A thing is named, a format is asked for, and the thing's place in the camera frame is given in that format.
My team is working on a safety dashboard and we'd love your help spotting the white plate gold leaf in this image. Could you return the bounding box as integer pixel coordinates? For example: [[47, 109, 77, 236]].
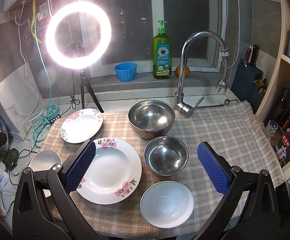
[[29, 150, 63, 179]]

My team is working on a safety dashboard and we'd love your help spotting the large pink floral plate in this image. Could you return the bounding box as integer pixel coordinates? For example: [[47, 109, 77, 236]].
[[77, 138, 142, 205]]

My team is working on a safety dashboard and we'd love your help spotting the white pale blue bowl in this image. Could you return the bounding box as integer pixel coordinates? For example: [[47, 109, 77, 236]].
[[140, 181, 194, 229]]

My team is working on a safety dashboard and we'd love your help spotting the small pink floral plate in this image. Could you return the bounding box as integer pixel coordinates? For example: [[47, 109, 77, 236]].
[[60, 108, 103, 144]]

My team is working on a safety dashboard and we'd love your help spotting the small steel red bowl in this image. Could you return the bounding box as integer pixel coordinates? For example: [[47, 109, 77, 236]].
[[143, 136, 189, 177]]

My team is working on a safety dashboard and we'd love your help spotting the large steel bowl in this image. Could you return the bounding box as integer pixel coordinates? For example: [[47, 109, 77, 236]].
[[128, 100, 175, 140]]

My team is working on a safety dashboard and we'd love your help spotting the chrome kitchen faucet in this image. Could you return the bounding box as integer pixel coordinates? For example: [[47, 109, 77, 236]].
[[174, 30, 229, 119]]

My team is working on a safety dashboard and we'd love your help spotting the black power strip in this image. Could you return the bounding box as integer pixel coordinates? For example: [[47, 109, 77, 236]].
[[49, 114, 61, 125]]

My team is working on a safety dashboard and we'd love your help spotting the red black box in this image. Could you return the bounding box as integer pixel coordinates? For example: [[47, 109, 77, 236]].
[[274, 128, 290, 162]]

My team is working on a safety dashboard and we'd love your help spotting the small drinking glass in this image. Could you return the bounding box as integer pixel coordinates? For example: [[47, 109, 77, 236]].
[[264, 120, 278, 138]]

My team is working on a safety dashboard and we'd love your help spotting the checkered beige table cloth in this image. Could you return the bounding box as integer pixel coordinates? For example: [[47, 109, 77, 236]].
[[38, 101, 285, 239]]

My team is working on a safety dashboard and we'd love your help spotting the dark bottle on shelf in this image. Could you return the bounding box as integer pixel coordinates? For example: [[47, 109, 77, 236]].
[[272, 87, 290, 123]]

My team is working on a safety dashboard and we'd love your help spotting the black tripod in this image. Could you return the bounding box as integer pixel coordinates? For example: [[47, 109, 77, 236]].
[[79, 69, 104, 113]]

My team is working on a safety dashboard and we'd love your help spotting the dark blue knife block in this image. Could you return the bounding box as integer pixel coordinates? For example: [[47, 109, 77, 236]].
[[231, 44, 268, 113]]

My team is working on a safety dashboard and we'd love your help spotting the blue silicone cup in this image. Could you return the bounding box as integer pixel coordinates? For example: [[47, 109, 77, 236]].
[[114, 62, 137, 82]]

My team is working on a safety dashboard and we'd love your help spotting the orange fruit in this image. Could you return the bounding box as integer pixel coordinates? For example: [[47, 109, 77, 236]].
[[175, 64, 191, 78]]

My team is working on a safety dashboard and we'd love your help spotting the green dish soap bottle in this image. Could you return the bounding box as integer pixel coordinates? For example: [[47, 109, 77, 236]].
[[152, 20, 172, 79]]

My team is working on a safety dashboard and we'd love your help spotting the black clamp mount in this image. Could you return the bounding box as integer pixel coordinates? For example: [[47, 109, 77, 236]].
[[1, 148, 19, 171]]

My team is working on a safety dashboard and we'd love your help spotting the teal cable coil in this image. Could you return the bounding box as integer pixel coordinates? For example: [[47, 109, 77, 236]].
[[31, 15, 60, 143]]

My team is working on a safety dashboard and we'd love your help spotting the black cable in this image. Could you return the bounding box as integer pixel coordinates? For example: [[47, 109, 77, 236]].
[[8, 69, 82, 178]]

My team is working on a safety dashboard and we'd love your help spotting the ring light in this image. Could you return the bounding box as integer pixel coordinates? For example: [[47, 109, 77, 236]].
[[45, 1, 111, 69]]

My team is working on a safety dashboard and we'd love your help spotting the faucet spray hose head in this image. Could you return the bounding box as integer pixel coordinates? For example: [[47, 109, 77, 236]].
[[216, 52, 229, 94]]

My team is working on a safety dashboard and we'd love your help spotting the white cable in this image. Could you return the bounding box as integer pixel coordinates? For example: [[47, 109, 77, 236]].
[[13, 2, 48, 123]]

